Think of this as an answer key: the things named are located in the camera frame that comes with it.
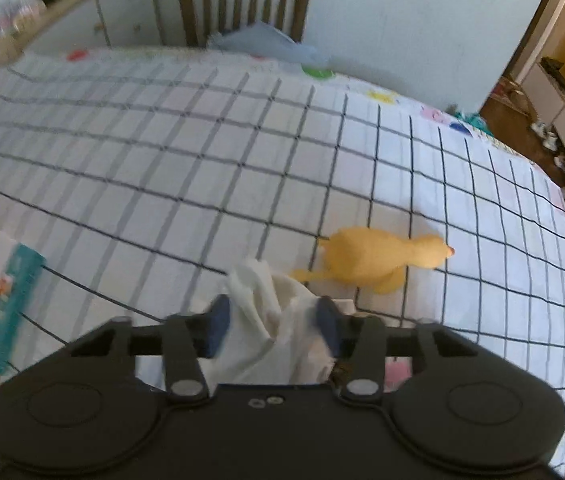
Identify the white grid tablecloth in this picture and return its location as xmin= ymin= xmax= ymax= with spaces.
xmin=0 ymin=46 xmax=565 ymax=473

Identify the light blue cloth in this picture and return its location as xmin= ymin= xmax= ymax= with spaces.
xmin=207 ymin=20 xmax=331 ymax=68

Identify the white and wood sideboard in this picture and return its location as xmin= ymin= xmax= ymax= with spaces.
xmin=0 ymin=0 xmax=166 ymax=68

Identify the plastic bag with pink items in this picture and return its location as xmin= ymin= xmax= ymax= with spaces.
xmin=0 ymin=0 xmax=48 ymax=38

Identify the white cloth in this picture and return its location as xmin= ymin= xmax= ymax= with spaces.
xmin=197 ymin=256 xmax=356 ymax=386

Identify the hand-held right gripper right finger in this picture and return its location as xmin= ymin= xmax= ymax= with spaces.
xmin=313 ymin=295 xmax=484 ymax=405

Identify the wooden chair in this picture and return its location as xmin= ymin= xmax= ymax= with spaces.
xmin=175 ymin=0 xmax=313 ymax=51

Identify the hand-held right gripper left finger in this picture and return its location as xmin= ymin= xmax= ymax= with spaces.
xmin=65 ymin=294 xmax=234 ymax=405

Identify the yellow rubber chicken toy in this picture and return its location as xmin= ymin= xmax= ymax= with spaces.
xmin=290 ymin=226 xmax=456 ymax=295

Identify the teal and white box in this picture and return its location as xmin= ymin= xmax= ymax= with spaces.
xmin=0 ymin=227 xmax=48 ymax=376

